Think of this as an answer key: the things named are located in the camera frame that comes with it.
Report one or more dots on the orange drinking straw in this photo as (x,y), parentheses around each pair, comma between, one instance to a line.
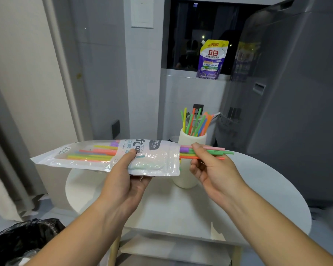
(217,158)

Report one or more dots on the white door frame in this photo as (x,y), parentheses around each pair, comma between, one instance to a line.
(66,66)

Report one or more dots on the black bin bag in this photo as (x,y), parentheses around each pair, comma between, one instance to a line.
(19,241)

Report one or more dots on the green drinking straw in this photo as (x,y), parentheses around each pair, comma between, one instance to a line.
(224,153)

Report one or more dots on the person's left forearm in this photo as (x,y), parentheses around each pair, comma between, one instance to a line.
(83,238)

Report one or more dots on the white cylindrical cup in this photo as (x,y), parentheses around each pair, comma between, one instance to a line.
(187,138)

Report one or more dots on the person's right forearm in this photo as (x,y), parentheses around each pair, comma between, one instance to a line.
(277,232)

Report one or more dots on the person's right hand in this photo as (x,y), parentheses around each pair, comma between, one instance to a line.
(222,180)

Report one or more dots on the bundle of packed colourful straws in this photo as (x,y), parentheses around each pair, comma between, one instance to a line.
(100,153)

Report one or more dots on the dark window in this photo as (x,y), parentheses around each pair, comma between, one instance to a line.
(188,33)

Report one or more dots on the person's right thumb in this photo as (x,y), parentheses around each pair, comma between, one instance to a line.
(198,170)

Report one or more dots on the person's left hand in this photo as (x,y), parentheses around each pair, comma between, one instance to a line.
(119,188)

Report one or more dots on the clear plastic straw bag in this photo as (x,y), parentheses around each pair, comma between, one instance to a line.
(152,163)

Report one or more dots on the person's left thumb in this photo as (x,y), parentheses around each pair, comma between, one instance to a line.
(123,162)

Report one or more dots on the black wall socket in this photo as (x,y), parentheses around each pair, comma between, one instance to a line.
(197,106)
(115,129)

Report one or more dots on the white wall switch plate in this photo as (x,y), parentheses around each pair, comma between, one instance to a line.
(141,12)

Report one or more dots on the bunch of upright colourful straws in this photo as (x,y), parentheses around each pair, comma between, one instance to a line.
(195,123)

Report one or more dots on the white round table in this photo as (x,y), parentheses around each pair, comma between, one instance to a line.
(183,207)

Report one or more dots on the white table lower shelf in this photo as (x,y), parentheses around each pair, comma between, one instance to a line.
(172,249)

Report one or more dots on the pale wooden table leg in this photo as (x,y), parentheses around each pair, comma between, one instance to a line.
(236,256)
(114,252)

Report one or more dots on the pink drinking straw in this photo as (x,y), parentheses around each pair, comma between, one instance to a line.
(216,148)

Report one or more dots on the grey refrigerator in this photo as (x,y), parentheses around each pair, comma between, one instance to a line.
(294,94)

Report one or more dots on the purple detergent pouch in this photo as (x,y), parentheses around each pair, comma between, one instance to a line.
(212,59)

